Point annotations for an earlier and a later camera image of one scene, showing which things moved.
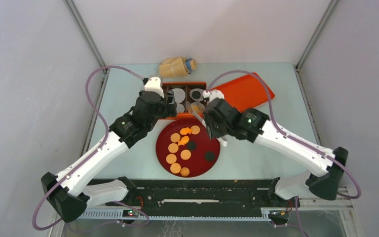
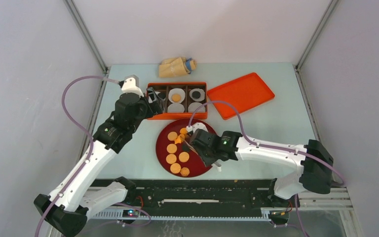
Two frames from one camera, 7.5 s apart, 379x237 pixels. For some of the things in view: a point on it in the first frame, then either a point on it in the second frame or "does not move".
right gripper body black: x=211 y=125 to x=195 y=143
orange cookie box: x=187 y=91 does not move
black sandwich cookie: x=196 y=95 does not move
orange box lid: x=246 y=92 does not move
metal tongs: x=200 y=118 to x=188 y=144
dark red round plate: x=184 y=148 does not move
